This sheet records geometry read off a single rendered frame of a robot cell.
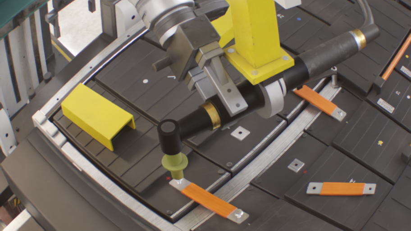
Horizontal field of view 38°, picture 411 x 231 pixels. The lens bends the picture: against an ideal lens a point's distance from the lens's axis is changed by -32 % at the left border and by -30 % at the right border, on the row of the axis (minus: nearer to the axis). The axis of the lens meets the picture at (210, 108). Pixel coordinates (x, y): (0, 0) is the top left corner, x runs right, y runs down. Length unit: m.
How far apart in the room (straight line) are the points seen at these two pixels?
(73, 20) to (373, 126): 2.31
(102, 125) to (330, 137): 0.40
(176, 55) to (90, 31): 2.06
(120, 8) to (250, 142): 0.50
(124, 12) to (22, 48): 0.81
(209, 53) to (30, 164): 0.38
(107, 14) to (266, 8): 0.67
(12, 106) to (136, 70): 1.13
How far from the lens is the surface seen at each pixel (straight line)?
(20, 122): 1.66
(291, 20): 1.57
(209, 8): 1.27
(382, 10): 1.66
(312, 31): 1.55
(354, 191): 1.24
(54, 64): 2.67
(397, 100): 1.42
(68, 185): 1.18
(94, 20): 3.36
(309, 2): 1.64
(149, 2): 1.26
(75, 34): 3.32
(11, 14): 2.02
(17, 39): 2.37
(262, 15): 1.13
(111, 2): 1.69
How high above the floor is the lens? 1.98
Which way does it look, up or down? 44 degrees down
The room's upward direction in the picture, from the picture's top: 7 degrees counter-clockwise
